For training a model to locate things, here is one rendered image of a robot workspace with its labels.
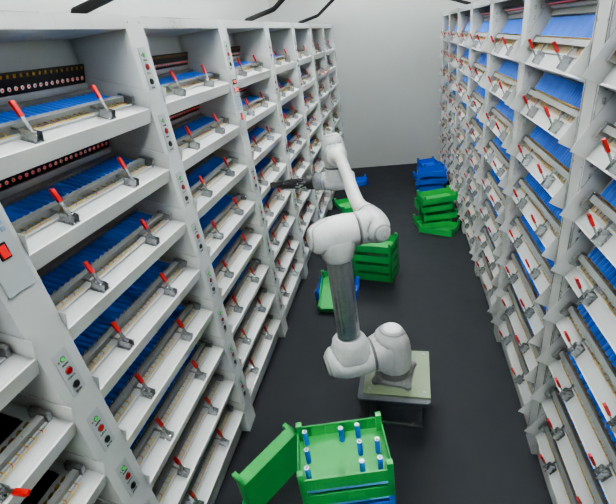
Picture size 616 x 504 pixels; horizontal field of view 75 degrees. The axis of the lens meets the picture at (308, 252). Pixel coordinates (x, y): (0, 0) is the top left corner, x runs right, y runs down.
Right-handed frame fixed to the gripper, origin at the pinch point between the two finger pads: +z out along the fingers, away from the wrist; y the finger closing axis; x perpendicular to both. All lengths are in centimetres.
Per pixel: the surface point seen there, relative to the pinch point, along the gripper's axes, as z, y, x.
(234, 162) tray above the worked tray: 17.8, -7.2, 15.7
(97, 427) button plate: 12, -141, -15
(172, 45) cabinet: 32, -13, 71
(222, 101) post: 17.7, -5.4, 45.0
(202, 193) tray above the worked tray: 16, -51, 15
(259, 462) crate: -6, -103, -81
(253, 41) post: 20, 64, 70
